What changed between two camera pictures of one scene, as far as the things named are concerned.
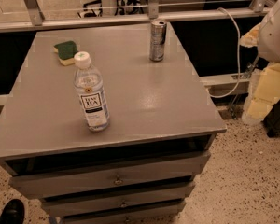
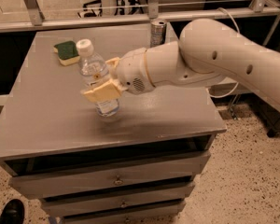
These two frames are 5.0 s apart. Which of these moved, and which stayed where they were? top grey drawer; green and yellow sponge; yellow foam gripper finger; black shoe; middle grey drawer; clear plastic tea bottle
Moved: yellow foam gripper finger; clear plastic tea bottle
Stayed: green and yellow sponge; top grey drawer; middle grey drawer; black shoe
